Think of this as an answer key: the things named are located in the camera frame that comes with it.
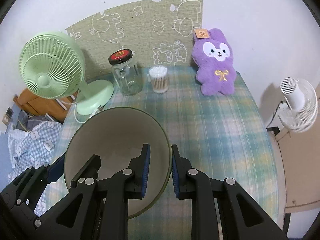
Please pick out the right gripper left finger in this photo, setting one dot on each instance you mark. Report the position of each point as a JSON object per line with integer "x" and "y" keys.
{"x": 112, "y": 199}

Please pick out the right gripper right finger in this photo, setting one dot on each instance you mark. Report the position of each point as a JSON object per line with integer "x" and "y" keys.
{"x": 220, "y": 208}

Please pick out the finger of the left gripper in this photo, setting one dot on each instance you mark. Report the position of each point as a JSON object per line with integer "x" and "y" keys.
{"x": 31, "y": 183}
{"x": 75, "y": 210}

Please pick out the floral ceramic bowl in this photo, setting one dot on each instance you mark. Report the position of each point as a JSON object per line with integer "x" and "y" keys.
{"x": 117, "y": 135}

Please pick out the blue checkered blanket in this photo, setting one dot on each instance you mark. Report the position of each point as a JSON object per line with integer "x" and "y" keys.
{"x": 31, "y": 142}

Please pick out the beige door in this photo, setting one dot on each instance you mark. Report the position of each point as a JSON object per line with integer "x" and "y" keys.
{"x": 297, "y": 161}

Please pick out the glass jar black lid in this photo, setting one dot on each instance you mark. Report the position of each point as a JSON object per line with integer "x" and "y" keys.
{"x": 125, "y": 72}

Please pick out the cotton swab container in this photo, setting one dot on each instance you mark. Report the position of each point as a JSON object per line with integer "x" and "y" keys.
{"x": 159, "y": 79}

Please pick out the green desk fan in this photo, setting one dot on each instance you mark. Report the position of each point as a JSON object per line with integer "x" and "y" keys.
{"x": 53, "y": 66}

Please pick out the white standing fan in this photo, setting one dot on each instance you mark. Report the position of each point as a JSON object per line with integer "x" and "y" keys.
{"x": 295, "y": 102}

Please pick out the purple plush bunny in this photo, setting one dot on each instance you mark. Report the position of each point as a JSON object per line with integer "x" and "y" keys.
{"x": 214, "y": 58}

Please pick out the wall power socket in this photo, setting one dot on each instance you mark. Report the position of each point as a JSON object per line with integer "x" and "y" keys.
{"x": 7, "y": 117}

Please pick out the green cartoon wall mat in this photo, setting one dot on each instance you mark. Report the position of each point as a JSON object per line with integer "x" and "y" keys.
{"x": 157, "y": 33}

